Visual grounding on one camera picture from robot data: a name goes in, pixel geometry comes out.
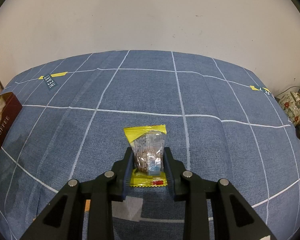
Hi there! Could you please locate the yellow edged clear snack packet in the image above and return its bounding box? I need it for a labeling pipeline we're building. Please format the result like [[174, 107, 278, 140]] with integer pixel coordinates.
[[124, 125, 167, 187]]

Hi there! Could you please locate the orange white tape marker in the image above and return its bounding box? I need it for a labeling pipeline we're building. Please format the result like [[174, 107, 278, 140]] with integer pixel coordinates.
[[84, 195, 144, 222]]

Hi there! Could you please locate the blue grid tablecloth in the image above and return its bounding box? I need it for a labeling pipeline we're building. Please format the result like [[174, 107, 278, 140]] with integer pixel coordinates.
[[0, 50, 300, 239]]

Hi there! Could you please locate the red gold toffee tin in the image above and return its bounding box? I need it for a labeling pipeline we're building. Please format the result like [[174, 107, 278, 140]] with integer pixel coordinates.
[[0, 92, 22, 149]]

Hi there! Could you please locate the clutter pile beside table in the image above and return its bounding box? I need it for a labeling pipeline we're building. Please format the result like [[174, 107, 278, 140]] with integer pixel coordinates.
[[279, 89, 300, 140]]

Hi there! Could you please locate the yellow label tape right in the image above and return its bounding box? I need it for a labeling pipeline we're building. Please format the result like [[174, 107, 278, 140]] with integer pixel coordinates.
[[250, 85, 275, 98]]

